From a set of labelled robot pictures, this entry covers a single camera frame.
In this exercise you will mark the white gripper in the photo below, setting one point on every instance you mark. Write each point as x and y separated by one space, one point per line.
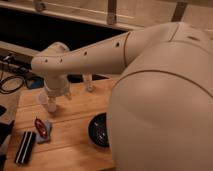
55 87

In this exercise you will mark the red pepper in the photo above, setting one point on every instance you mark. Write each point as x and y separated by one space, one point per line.
40 128

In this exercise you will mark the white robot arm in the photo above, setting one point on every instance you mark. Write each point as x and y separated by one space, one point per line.
160 112

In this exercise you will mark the black ceramic bowl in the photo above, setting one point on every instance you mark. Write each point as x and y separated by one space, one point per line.
97 130

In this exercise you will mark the white paper cup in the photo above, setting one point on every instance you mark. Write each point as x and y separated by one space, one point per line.
43 99

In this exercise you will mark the blue object on floor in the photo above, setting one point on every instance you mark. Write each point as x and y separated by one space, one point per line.
36 83

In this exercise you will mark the small clear bottle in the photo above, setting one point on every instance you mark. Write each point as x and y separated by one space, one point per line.
87 79

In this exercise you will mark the wooden board table top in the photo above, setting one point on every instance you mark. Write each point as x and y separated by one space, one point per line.
70 148

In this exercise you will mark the black white striped block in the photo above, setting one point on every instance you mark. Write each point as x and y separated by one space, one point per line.
25 148

